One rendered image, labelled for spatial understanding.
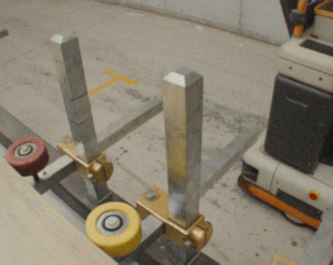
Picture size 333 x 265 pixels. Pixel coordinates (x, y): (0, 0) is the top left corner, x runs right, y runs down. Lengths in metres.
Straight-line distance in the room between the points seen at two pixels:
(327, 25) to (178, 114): 1.01
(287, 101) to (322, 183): 0.39
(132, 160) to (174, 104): 1.53
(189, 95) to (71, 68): 0.25
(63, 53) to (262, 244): 1.25
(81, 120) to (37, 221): 0.21
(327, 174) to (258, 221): 0.39
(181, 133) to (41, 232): 0.25
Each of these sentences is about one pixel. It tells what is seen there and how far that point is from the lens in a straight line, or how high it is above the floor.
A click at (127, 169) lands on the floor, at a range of 1.88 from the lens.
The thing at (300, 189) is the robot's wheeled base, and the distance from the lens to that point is 1.49.
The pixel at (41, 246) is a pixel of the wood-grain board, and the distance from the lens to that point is 0.50.
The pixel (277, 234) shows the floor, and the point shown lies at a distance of 1.62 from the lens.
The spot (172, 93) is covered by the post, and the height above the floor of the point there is 1.09.
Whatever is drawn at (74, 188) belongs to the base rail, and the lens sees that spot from 0.84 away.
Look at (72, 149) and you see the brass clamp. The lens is 0.73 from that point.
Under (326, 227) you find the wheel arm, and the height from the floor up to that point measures 0.84.
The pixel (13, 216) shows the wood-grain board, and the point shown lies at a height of 0.90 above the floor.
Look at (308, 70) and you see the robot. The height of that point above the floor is 0.75.
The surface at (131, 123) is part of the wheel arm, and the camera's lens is 0.80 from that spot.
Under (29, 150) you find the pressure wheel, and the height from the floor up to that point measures 0.91.
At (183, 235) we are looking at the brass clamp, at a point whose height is 0.83.
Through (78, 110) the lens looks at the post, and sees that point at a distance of 0.62.
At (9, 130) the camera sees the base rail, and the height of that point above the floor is 0.70.
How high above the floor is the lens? 1.29
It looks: 39 degrees down
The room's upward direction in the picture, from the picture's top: 3 degrees counter-clockwise
